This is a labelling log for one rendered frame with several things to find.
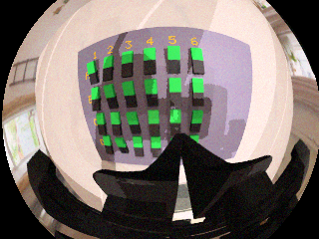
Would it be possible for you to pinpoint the lavender switch panel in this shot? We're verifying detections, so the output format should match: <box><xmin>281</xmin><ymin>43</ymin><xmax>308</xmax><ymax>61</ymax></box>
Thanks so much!
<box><xmin>77</xmin><ymin>27</ymin><xmax>252</xmax><ymax>166</ymax></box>

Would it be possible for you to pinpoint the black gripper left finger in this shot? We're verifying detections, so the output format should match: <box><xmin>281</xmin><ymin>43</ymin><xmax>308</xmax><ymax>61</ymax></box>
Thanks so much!
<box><xmin>93</xmin><ymin>132</ymin><xmax>182</xmax><ymax>218</ymax></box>

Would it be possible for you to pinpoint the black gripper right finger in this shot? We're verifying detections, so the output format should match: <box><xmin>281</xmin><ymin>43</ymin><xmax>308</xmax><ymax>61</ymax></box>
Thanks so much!
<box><xmin>180</xmin><ymin>132</ymin><xmax>272</xmax><ymax>219</ymax></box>

